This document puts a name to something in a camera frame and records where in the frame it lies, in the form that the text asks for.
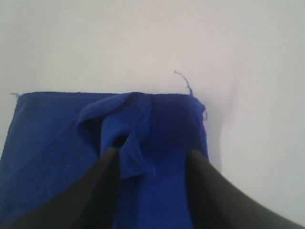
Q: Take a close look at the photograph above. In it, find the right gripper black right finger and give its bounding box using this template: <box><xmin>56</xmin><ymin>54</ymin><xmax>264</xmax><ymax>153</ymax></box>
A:
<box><xmin>186</xmin><ymin>150</ymin><xmax>302</xmax><ymax>229</ymax></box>

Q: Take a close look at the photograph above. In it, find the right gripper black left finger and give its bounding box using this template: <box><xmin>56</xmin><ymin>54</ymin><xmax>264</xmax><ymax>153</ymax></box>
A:
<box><xmin>1</xmin><ymin>148</ymin><xmax>121</xmax><ymax>229</ymax></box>

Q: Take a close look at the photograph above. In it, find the blue towel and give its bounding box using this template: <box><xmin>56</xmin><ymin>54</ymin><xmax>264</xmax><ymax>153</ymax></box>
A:
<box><xmin>0</xmin><ymin>92</ymin><xmax>207</xmax><ymax>229</ymax></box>

